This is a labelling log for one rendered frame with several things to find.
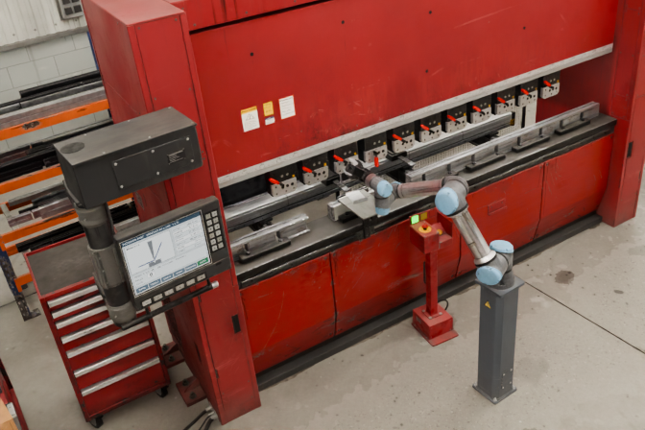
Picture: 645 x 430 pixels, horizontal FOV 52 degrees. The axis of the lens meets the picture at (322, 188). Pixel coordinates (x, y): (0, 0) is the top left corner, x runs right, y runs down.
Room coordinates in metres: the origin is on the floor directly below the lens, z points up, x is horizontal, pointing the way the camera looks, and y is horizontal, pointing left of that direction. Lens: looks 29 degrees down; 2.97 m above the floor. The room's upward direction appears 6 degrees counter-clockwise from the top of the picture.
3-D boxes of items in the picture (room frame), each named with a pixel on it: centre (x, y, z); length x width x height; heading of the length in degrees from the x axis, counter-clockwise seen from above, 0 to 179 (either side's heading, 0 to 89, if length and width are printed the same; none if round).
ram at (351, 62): (3.68, -0.73, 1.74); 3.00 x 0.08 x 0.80; 118
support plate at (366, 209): (3.25, -0.22, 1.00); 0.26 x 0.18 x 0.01; 28
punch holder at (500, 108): (3.92, -1.20, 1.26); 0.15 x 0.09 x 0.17; 118
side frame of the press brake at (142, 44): (3.08, 0.79, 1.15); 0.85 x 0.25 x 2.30; 28
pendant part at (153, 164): (2.39, 0.74, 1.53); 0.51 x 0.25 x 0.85; 123
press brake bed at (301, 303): (3.64, -0.75, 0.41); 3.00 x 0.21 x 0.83; 118
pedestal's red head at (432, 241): (3.28, -0.61, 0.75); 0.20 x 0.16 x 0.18; 113
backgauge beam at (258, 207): (3.83, -0.37, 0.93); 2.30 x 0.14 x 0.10; 118
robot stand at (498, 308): (2.72, -0.86, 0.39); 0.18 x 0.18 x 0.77; 31
